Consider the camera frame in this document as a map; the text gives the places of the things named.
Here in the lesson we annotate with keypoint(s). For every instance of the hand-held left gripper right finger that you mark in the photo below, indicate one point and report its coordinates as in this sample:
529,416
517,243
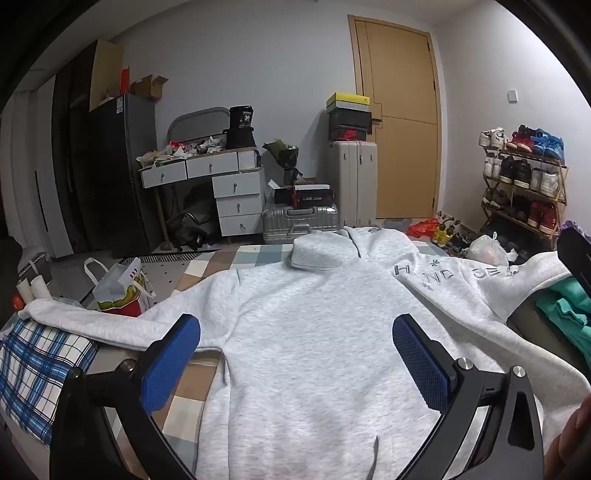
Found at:
420,364

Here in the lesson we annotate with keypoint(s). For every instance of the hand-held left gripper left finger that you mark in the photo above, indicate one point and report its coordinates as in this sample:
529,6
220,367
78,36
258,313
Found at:
173,360

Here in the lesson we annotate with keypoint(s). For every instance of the light grey hoodie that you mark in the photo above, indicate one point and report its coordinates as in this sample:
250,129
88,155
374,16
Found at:
314,323

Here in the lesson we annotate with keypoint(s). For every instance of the teal clothes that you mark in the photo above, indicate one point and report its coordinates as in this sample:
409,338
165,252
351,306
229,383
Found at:
568,309

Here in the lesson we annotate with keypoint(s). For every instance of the person's right hand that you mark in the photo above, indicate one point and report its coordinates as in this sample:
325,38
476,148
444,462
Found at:
575,447

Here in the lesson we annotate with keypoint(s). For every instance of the wooden shoe rack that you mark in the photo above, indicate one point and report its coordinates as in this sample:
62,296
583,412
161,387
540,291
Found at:
561,184

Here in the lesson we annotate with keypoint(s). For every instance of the grey ottoman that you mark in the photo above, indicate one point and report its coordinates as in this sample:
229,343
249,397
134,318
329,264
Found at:
535,327

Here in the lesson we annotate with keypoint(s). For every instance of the checkered bed sheet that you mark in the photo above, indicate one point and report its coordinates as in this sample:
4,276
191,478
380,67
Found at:
194,277

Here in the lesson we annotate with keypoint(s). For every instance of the white red shopping bag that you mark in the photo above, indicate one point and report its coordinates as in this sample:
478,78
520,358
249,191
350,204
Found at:
115,295

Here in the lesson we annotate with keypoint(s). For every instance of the white plastic bag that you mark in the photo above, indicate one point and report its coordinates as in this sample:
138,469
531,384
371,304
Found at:
485,251

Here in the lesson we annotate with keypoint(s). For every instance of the striped floor mat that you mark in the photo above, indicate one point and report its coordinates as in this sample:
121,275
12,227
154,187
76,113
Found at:
171,257

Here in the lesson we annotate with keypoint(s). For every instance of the scattered shoes pile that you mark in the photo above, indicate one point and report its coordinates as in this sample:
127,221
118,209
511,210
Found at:
461,240

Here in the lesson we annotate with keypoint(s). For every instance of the pair of yellow shoes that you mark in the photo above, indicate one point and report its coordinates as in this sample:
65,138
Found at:
442,236

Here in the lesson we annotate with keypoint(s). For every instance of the black backpack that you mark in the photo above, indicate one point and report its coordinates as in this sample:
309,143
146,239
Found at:
191,230

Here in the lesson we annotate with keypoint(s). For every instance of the red plastic bag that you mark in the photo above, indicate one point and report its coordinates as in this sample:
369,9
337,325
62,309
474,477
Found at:
422,228

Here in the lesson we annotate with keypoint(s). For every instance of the blue plaid cloth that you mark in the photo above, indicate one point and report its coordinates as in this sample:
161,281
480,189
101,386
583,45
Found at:
37,364

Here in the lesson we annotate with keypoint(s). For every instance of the white dresser with drawers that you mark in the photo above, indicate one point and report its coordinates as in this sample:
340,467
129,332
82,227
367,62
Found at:
238,203

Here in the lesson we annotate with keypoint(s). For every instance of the silver suitcase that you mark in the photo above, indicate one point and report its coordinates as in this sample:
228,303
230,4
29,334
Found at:
300,221

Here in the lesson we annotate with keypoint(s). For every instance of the dark grey refrigerator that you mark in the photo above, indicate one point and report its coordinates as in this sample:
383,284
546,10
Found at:
124,175

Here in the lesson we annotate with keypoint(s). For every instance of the white suitcase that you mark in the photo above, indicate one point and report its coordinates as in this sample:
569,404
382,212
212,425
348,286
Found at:
353,184

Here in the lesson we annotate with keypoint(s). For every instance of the long black red box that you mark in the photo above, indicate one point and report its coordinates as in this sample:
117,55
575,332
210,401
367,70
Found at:
311,196

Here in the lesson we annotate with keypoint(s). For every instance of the desk clutter pile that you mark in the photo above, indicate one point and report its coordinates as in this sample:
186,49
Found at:
175,152

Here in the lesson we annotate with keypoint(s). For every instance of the wooden door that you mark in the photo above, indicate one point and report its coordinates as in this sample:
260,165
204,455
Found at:
401,115

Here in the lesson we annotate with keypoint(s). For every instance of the black wardrobe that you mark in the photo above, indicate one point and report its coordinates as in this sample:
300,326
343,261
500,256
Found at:
74,152

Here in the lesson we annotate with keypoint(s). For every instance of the dark wrapped bouquet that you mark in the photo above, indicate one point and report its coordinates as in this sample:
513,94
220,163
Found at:
284,157

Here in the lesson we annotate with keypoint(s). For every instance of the white wardrobe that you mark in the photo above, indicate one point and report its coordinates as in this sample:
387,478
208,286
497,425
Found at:
32,175

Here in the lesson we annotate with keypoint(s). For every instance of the grey framed mirror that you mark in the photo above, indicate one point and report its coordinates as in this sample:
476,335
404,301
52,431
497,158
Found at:
198,122

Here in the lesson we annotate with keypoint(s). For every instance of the red black shoebox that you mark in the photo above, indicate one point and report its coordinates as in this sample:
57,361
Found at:
348,135

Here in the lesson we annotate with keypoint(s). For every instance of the black labelled container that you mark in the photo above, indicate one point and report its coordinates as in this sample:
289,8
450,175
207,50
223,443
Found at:
240,127

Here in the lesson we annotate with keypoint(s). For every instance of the open cardboard box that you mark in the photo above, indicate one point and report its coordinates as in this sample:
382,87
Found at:
147,87

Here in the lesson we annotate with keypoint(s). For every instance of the tall cardboard sheet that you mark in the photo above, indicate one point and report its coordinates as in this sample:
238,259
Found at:
106,74

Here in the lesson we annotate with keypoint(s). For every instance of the white light switch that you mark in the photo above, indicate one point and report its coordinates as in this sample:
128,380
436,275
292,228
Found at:
512,95

